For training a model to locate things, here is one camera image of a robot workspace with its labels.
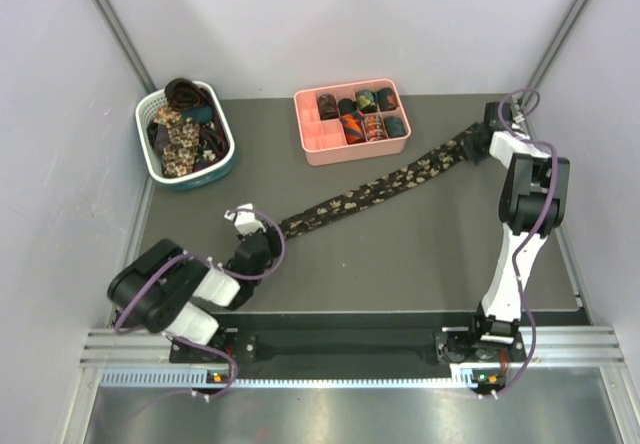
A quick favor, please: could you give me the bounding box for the black gold floral tie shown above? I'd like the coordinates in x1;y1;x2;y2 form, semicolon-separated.
280;123;475;239

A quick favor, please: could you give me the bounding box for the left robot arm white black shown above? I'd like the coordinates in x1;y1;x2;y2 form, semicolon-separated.
107;222;284;361

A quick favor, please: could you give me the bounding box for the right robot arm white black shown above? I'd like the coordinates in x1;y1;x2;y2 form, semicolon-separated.
464;100;570;360

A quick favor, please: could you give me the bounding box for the rolled dark teal tie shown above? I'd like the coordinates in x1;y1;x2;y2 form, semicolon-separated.
383;116;406;139

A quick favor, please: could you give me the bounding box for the rolled dark green tie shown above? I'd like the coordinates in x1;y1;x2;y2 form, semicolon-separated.
376;87;399;112

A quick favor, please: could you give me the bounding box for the rolled red multicolour tie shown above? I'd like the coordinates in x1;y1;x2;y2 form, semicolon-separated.
362;114;388;142

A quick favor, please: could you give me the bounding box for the pink divided organizer box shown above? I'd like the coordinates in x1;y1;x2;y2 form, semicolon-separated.
294;78;412;166

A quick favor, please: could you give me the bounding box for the rolled green yellow tie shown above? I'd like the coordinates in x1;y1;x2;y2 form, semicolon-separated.
355;89;378;114

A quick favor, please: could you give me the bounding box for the rolled orange navy striped tie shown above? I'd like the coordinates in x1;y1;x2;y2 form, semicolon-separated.
340;112;366;145

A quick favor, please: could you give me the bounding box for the rolled black tie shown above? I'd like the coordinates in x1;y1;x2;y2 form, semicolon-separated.
338;98;358;116

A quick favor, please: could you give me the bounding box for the teal white laundry basket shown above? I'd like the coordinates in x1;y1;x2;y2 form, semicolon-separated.
135;78;236;191

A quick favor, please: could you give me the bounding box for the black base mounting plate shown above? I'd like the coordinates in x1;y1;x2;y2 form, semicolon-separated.
168;308;591;380

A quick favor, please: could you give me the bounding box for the rolled maroon patterned tie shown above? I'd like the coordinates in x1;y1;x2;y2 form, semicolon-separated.
316;93;340;120

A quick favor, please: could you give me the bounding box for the brown patterned tie in basket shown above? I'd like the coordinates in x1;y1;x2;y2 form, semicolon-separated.
164;78;214;111

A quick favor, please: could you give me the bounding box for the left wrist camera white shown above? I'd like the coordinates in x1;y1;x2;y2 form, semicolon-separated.
224;203;266;237

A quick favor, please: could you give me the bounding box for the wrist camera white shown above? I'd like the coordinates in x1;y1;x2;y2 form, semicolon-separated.
510;99;526;126
224;203;266;237

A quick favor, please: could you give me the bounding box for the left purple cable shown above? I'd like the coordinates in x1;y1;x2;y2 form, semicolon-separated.
112;208;287;404

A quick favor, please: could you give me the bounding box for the purple cable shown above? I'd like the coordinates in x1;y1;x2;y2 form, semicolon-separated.
474;87;559;399
112;208;287;404

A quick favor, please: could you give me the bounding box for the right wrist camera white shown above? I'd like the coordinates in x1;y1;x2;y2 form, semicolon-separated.
510;99;526;126

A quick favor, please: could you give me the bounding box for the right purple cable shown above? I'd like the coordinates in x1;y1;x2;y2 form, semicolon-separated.
474;87;559;399

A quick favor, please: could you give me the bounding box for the aluminium frame rail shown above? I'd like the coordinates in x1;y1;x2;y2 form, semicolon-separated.
80;326;625;390

